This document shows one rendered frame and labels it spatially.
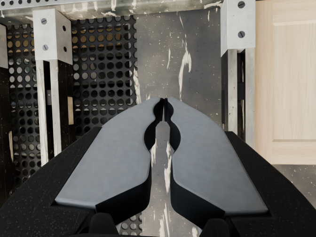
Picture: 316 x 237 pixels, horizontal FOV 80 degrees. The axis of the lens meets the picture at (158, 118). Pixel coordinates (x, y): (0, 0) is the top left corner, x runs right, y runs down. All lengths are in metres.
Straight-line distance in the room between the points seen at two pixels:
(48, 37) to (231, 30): 0.44
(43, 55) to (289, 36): 0.61
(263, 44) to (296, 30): 0.08
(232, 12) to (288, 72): 0.20
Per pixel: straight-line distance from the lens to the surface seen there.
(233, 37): 0.50
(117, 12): 0.59
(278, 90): 0.57
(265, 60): 0.56
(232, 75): 0.48
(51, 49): 0.58
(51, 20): 0.60
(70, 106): 0.59
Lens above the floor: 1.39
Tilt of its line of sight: 30 degrees down
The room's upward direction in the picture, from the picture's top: 177 degrees counter-clockwise
